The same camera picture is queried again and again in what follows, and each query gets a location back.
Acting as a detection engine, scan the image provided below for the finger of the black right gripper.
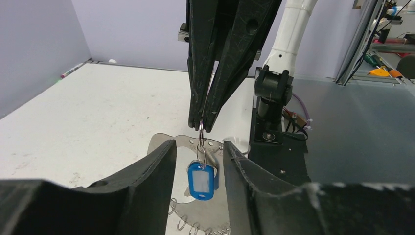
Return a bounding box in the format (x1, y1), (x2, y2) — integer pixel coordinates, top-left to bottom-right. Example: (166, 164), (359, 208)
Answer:
(187, 0), (218, 130)
(203, 0), (281, 133)

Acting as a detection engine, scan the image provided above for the steel oval key holder plate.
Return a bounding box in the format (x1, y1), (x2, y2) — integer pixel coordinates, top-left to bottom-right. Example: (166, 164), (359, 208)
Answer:
(146, 120), (251, 235)

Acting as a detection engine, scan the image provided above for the blue key tag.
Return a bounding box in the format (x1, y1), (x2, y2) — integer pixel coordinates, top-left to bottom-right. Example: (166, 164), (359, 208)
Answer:
(187, 160), (215, 201)

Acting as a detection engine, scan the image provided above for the silver key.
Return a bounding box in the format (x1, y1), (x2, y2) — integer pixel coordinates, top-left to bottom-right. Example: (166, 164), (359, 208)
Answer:
(186, 151), (220, 196)

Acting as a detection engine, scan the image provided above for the marker pen on rail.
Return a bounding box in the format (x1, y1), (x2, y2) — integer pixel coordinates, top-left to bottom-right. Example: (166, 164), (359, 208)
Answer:
(60, 63), (85, 79)

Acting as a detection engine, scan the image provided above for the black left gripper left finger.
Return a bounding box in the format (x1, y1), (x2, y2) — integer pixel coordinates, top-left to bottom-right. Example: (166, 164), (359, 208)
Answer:
(0, 140), (177, 235)

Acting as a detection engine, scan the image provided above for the orange handled screwdriver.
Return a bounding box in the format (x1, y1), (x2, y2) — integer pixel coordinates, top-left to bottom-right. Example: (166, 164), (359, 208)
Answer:
(364, 54), (403, 79)

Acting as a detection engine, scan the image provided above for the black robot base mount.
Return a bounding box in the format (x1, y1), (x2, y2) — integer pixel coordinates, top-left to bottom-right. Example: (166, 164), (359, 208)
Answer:
(248, 108), (312, 186)

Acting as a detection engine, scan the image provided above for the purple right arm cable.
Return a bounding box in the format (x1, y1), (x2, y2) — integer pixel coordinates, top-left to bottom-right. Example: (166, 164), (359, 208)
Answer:
(292, 92), (314, 130)

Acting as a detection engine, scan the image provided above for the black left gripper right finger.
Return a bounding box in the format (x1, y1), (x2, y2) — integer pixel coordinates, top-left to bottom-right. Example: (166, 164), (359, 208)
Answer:
(223, 141), (415, 235)

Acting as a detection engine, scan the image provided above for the aluminium frame post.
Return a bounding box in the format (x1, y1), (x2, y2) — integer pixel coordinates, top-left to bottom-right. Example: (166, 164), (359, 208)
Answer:
(334, 0), (384, 86)

